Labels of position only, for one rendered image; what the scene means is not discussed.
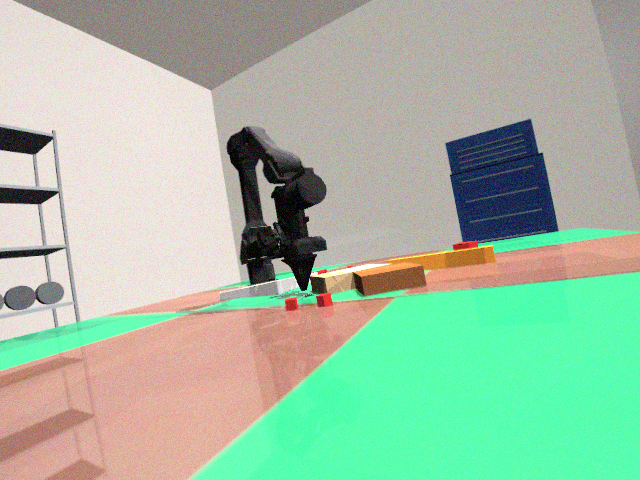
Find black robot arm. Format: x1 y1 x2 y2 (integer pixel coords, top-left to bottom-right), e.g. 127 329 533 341
227 126 327 287

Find orange rectangular block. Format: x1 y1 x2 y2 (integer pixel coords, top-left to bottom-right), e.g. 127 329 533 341
353 263 427 297

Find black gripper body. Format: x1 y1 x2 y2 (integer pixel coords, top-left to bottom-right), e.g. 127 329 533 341
273 212 327 259

